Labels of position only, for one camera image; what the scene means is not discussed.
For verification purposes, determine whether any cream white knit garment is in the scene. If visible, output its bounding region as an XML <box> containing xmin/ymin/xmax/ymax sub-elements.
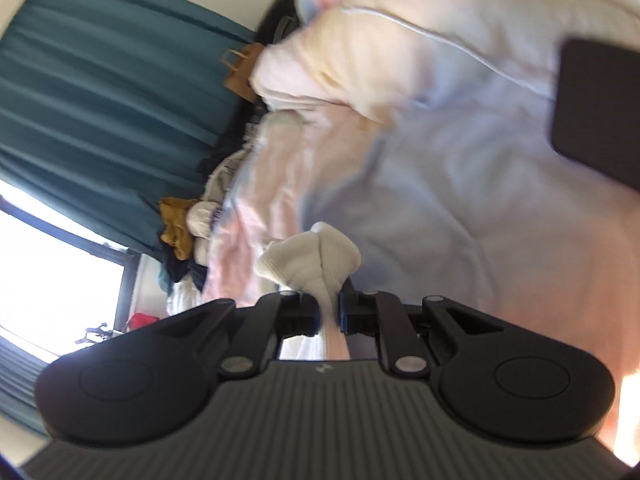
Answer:
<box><xmin>254</xmin><ymin>222</ymin><xmax>361</xmax><ymax>361</ymax></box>

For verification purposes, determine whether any white puffy duvet pile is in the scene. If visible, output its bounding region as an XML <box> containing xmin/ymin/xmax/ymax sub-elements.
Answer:
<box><xmin>166</xmin><ymin>275</ymin><xmax>203</xmax><ymax>316</ymax></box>

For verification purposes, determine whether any black garment on pile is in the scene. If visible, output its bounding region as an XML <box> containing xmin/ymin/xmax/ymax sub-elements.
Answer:
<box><xmin>158</xmin><ymin>243</ymin><xmax>208</xmax><ymax>296</ymax></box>

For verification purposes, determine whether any beige jacket purple patch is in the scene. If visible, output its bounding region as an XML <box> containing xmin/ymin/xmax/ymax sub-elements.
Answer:
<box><xmin>186</xmin><ymin>143</ymin><xmax>253</xmax><ymax>240</ymax></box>

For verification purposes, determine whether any mustard yellow garment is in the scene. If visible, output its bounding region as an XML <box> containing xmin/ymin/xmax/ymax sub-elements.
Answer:
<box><xmin>160</xmin><ymin>197</ymin><xmax>198</xmax><ymax>261</ymax></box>

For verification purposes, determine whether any red cloth on rack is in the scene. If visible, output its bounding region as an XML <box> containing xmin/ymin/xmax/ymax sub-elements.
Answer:
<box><xmin>125</xmin><ymin>312</ymin><xmax>160</xmax><ymax>333</ymax></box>

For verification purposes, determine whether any black armchair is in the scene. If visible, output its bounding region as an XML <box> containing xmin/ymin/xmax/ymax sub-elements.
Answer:
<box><xmin>196</xmin><ymin>0</ymin><xmax>302</xmax><ymax>176</ymax></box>

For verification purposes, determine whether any silver tripod stand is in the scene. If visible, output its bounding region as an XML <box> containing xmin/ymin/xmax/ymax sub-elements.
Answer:
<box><xmin>75</xmin><ymin>323</ymin><xmax>122</xmax><ymax>346</ymax></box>

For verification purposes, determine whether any pastel pink bed duvet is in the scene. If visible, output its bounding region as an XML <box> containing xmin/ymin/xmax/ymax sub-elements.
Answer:
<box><xmin>203</xmin><ymin>0</ymin><xmax>639</xmax><ymax>462</ymax></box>

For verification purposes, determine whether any brown paper bag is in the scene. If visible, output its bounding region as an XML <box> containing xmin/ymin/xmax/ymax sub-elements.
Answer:
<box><xmin>220</xmin><ymin>42</ymin><xmax>265</xmax><ymax>103</ymax></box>

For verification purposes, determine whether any teal curtain left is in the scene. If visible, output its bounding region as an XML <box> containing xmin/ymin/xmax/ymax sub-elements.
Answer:
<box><xmin>0</xmin><ymin>328</ymin><xmax>58</xmax><ymax>438</ymax></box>

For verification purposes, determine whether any teal curtain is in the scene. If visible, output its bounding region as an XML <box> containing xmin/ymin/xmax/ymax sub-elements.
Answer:
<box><xmin>1</xmin><ymin>0</ymin><xmax>253</xmax><ymax>257</ymax></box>
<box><xmin>0</xmin><ymin>328</ymin><xmax>58</xmax><ymax>438</ymax></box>

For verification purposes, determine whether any teal curtain right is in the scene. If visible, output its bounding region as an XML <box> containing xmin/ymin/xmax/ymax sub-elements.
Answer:
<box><xmin>1</xmin><ymin>0</ymin><xmax>253</xmax><ymax>257</ymax></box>

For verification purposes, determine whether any black tablet on bed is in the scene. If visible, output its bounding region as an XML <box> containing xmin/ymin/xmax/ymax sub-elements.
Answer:
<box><xmin>551</xmin><ymin>39</ymin><xmax>640</xmax><ymax>191</ymax></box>

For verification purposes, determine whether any window with black frame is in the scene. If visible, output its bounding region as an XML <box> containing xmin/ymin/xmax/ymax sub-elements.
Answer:
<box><xmin>1</xmin><ymin>182</ymin><xmax>140</xmax><ymax>356</ymax></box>

